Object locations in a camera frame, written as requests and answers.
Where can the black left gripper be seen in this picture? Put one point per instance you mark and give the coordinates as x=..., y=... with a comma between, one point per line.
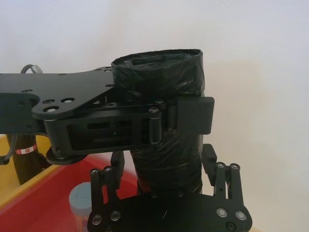
x=60, y=87

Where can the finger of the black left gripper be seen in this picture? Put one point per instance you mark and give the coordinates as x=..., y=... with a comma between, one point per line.
x=135, y=118

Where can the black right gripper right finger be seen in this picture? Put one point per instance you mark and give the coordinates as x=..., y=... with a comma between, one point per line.
x=225, y=183

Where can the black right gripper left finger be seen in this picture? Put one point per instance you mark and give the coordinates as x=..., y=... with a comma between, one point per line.
x=97, y=193

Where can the dark brown bottle, red-white label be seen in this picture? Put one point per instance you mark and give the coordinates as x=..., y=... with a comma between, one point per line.
x=24, y=166

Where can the cylinder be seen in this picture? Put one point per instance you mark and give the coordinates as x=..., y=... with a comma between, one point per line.
x=166, y=72

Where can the clear jar with grey-blue lid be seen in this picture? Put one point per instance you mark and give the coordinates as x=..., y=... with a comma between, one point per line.
x=80, y=195

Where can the red bin with yellow rim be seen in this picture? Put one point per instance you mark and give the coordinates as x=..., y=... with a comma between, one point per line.
x=48, y=193

